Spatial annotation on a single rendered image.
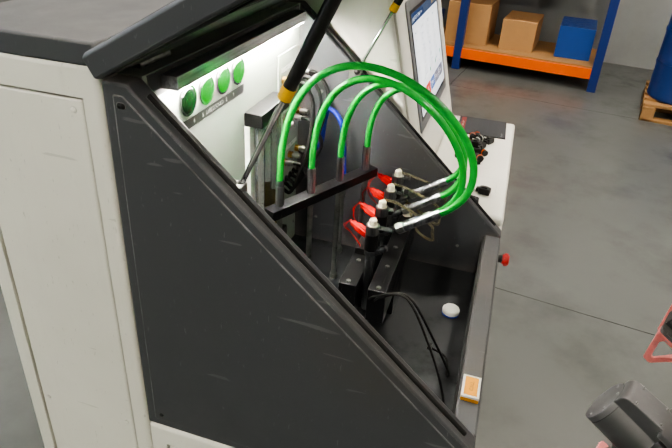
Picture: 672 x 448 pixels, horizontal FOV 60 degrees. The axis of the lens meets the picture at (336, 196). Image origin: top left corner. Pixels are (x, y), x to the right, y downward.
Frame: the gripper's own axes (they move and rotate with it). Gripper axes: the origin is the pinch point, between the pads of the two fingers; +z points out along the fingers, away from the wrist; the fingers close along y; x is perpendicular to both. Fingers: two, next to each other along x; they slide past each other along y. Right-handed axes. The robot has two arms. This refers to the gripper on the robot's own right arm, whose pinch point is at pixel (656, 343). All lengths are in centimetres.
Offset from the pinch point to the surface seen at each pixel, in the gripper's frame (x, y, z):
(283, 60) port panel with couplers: -92, 10, 8
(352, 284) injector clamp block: -46, 23, 25
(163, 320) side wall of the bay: -58, 60, 23
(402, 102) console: -72, -13, 9
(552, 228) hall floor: -24, -204, 124
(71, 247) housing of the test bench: -76, 66, 21
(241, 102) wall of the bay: -84, 29, 7
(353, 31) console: -89, -8, 1
